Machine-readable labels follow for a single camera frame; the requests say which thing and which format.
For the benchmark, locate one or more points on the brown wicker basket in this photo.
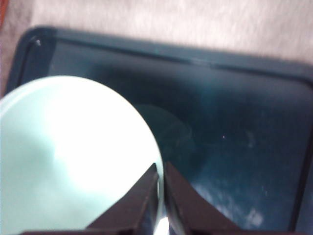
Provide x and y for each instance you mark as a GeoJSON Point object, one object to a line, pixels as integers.
{"type": "Point", "coordinates": [1, 12]}

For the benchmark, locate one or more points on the black rectangular tray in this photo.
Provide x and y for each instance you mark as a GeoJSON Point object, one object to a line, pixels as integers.
{"type": "Point", "coordinates": [232, 110]}

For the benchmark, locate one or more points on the teal ribbed bowl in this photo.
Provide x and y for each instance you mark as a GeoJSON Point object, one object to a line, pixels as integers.
{"type": "Point", "coordinates": [73, 147]}

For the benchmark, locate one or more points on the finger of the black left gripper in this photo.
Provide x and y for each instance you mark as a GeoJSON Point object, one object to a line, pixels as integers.
{"type": "Point", "coordinates": [127, 215]}
{"type": "Point", "coordinates": [190, 213]}

